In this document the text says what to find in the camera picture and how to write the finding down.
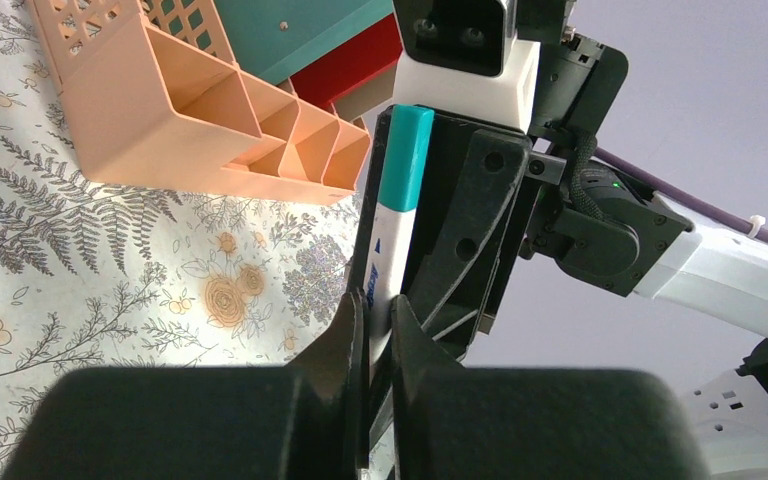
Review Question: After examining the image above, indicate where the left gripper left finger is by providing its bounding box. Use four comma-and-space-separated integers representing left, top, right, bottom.
3, 290, 369, 479

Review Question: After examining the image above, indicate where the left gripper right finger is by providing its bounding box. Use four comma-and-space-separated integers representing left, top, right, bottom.
390, 296, 709, 479

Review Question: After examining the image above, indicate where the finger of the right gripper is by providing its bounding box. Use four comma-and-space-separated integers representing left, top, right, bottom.
346, 106, 393, 293

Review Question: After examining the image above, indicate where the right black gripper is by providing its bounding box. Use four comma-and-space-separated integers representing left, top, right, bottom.
402, 35, 690, 360

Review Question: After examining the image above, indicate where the beige folder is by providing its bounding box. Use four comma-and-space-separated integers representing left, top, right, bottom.
332, 65, 397, 122

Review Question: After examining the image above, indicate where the teal capped white marker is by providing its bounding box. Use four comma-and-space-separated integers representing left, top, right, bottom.
365, 105, 434, 373

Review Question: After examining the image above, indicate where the red folder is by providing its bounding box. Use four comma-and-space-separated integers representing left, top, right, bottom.
290, 14, 403, 109

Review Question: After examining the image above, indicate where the teal folder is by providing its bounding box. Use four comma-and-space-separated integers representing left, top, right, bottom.
214, 0, 393, 84

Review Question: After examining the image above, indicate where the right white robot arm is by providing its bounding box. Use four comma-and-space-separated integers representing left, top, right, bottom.
348, 13, 768, 479

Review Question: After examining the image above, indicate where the peach plastic file organizer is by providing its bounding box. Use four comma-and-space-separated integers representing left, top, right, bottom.
29, 0, 371, 205

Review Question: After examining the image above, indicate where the floral table mat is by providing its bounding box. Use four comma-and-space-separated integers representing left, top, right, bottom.
0, 1, 360, 477

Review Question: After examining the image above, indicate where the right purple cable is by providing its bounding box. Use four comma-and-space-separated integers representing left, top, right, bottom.
592, 145, 768, 260

